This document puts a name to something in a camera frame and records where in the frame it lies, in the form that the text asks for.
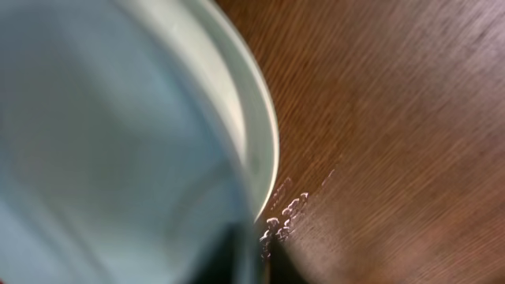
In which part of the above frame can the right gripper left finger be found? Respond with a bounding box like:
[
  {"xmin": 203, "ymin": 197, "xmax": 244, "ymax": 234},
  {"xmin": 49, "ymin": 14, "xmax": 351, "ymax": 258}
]
[{"xmin": 193, "ymin": 224, "xmax": 245, "ymax": 284}]

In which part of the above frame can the white plate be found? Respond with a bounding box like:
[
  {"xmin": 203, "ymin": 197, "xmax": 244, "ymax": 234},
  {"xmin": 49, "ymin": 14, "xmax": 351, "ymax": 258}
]
[{"xmin": 118, "ymin": 0, "xmax": 279, "ymax": 217}]

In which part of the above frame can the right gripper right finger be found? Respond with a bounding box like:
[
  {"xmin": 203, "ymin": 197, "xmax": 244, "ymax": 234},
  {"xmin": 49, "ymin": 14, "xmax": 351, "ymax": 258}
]
[{"xmin": 269, "ymin": 238, "xmax": 309, "ymax": 284}]

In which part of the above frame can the light blue plate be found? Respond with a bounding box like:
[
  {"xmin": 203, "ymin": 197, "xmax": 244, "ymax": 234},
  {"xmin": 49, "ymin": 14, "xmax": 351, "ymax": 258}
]
[{"xmin": 1, "ymin": 1, "xmax": 258, "ymax": 283}]

